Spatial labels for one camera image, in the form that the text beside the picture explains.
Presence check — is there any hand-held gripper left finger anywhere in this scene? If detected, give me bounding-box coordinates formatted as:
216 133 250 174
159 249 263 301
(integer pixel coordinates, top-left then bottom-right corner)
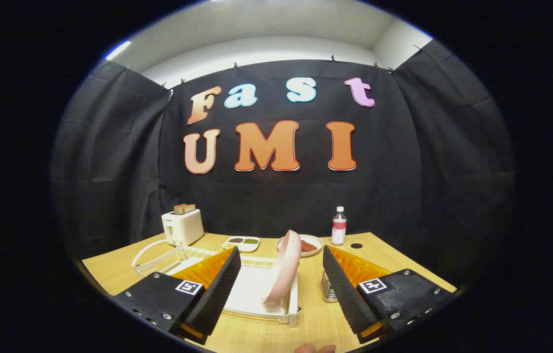
112 247 242 345

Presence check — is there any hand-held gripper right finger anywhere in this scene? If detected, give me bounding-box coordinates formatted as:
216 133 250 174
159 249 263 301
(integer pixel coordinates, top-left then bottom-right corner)
322 245 456 344

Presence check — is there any metal wire basket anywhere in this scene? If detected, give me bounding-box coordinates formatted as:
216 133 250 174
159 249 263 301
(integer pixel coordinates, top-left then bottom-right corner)
320 271 339 303

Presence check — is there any white wire dish rack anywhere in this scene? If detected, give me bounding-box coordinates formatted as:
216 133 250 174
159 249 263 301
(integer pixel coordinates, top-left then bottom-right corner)
132 239 301 328

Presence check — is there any pink plate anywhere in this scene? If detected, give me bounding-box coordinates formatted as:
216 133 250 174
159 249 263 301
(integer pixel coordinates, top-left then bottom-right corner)
262 229 302 314

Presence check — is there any white divided dish with beans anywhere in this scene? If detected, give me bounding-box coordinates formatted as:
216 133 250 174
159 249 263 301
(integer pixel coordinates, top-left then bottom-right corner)
221 236 261 253

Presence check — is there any white round plate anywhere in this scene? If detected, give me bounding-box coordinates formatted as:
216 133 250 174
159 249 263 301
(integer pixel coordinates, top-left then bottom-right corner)
276 234 324 258

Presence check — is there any red label water bottle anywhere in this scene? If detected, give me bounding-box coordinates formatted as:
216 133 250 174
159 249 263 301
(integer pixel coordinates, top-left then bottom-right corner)
331 206 347 246

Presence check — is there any white toaster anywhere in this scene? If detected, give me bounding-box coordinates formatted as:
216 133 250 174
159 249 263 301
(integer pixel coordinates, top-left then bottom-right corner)
161 208 205 247

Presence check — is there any black backdrop cloth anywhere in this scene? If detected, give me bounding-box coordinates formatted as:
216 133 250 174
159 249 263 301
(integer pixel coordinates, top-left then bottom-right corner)
51 39 516 290

